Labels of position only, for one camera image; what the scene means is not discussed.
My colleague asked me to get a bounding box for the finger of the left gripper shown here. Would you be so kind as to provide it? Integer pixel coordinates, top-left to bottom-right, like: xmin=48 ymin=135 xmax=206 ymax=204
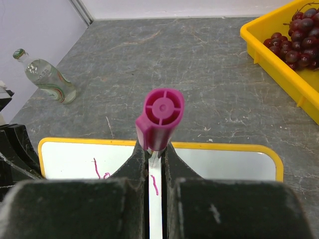
xmin=0 ymin=124 xmax=43 ymax=200

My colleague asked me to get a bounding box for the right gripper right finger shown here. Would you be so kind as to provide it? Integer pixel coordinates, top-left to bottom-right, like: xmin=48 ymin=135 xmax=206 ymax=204
xmin=161 ymin=142 xmax=314 ymax=239

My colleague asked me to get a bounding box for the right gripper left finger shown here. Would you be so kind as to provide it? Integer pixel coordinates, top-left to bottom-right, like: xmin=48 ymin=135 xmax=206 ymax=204
xmin=0 ymin=138 xmax=149 ymax=239

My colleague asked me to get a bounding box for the orange framed whiteboard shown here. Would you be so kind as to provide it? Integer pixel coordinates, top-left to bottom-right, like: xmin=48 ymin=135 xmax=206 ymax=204
xmin=37 ymin=137 xmax=284 ymax=239

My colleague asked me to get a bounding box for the pink capped whiteboard marker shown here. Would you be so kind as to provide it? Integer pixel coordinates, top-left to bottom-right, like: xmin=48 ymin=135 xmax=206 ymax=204
xmin=135 ymin=88 xmax=185 ymax=167

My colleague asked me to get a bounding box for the clear glass bottle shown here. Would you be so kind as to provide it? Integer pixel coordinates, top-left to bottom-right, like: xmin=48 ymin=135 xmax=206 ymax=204
xmin=13 ymin=48 xmax=77 ymax=104

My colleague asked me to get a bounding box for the yellow plastic tray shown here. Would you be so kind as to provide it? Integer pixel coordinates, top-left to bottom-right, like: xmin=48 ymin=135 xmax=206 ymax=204
xmin=240 ymin=0 xmax=319 ymax=122

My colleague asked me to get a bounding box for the purple grape bunch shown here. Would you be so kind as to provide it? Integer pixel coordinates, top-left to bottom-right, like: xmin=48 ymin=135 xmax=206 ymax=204
xmin=263 ymin=1 xmax=319 ymax=71

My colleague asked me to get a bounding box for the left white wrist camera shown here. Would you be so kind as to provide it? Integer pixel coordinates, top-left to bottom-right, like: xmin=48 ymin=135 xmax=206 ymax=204
xmin=0 ymin=81 xmax=14 ymax=112

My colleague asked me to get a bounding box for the left aluminium frame post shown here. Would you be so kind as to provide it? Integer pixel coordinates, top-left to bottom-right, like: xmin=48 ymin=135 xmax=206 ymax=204
xmin=69 ymin=0 xmax=94 ymax=26

